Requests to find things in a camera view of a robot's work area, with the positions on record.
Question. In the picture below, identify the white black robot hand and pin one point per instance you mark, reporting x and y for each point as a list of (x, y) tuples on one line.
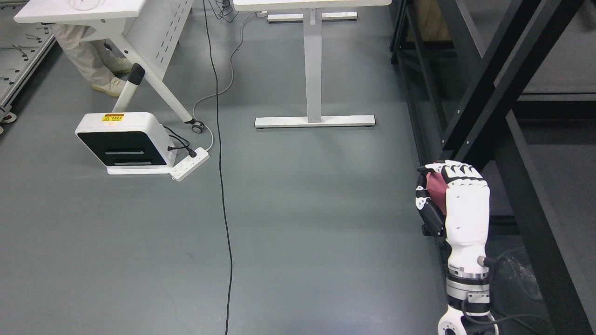
[(465, 226)]

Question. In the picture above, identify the pink block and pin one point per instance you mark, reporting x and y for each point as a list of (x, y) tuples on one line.
[(437, 188)]

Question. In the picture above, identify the robot forearm wrist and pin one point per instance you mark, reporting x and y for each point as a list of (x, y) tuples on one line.
[(469, 306)]

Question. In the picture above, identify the black metal shelf rack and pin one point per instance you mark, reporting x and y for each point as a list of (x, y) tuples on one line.
[(509, 87)]

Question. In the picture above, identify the clear plastic bag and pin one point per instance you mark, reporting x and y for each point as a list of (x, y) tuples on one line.
[(515, 289)]

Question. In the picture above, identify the white height desk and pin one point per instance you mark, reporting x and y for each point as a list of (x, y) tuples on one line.
[(312, 19)]

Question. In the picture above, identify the white power strip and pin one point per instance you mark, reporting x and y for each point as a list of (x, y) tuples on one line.
[(187, 165)]

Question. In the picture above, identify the white box appliance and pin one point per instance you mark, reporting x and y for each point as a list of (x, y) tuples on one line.
[(127, 142)]

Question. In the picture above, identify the white folding table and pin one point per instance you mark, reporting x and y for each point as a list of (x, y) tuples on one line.
[(145, 31)]

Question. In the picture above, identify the person leg and shoes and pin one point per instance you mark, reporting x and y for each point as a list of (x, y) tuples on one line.
[(97, 65)]

